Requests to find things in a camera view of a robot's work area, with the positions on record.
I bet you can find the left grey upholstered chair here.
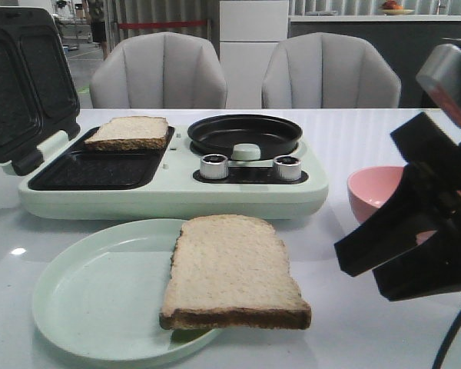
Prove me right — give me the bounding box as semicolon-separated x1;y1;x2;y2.
89;32;227;109

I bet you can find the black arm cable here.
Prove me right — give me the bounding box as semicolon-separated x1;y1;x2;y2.
432;290;461;369

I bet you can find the bread slice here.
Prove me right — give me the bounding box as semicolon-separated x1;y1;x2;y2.
85;116;169;151
159;214;312;330

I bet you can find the silver control knob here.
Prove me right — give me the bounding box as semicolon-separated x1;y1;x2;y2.
272;155;302;181
199;154;229;180

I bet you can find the grey upholstered chair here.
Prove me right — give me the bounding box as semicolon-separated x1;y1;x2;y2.
261;32;402;109
89;32;227;109

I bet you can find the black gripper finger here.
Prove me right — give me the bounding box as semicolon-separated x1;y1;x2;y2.
373;231;461;301
333;163;460;278

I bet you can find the person in background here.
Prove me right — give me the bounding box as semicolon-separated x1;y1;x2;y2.
82;0;108;60

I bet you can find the mint green breakfast maker base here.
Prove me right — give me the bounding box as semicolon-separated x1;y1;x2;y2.
18;126;328;220

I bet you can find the right silver control knob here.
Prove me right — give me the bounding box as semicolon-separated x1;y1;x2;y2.
272;155;302;181

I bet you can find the left silver control knob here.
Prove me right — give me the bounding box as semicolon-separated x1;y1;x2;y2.
199;154;229;180

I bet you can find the pink bowl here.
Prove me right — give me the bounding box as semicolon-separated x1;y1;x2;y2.
346;165;439;245

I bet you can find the mint green round plate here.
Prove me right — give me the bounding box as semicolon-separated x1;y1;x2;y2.
32;219;220;368

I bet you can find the breakfast maker hinged lid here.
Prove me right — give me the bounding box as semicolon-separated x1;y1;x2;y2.
0;6;80;175

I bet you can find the right grey upholstered chair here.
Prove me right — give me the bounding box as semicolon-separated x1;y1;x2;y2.
261;32;402;109

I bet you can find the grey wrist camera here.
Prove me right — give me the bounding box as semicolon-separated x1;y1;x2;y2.
415;43;461;135

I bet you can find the grey kitchen counter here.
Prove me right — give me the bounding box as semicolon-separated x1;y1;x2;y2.
287;15;461;108

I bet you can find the white cabinet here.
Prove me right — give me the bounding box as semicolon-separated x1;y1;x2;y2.
219;1;289;109

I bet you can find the red barrier belt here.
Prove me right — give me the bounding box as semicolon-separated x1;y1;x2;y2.
117;19;207;29

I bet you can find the fruit plate on counter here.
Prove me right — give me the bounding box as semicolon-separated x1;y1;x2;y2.
380;0;414;15

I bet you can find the round black frying pan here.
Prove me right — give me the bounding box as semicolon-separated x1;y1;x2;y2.
187;114;303;160

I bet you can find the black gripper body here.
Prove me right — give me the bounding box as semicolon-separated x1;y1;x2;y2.
390;113;461;208

